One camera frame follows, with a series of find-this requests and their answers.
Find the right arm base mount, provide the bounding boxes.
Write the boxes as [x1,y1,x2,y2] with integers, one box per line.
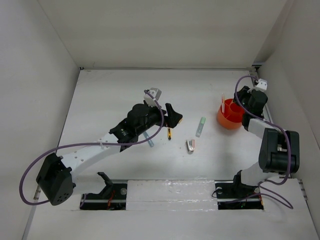
[211,171,264,210]

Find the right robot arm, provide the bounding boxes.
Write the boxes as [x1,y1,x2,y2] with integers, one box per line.
[231,86,300,197]

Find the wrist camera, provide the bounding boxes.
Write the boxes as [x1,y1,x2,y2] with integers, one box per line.
[143,87,162,107]
[253,78,268,92]

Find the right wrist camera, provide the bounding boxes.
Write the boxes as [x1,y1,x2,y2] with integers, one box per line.
[253,78,268,92]

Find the small pink white stapler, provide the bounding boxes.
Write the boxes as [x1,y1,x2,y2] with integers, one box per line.
[186,139,195,153]

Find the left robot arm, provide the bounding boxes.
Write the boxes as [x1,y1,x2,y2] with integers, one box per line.
[36,103,183,206]

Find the green thick highlighter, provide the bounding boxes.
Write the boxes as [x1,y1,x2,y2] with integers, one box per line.
[195,117,206,138]

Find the orange round container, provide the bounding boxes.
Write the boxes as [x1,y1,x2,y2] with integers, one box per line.
[216,98,245,130]

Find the blue mechanical pencil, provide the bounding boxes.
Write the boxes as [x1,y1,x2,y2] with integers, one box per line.
[143,131,154,148]

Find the yellow utility knife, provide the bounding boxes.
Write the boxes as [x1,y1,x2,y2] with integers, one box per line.
[167,127,172,140]

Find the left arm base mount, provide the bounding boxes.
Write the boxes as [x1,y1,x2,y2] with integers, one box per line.
[79,172,128,211]

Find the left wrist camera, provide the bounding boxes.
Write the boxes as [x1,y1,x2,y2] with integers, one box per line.
[143,87,162,107]

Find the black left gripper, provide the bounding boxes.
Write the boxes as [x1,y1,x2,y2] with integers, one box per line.
[136,101,182,136]

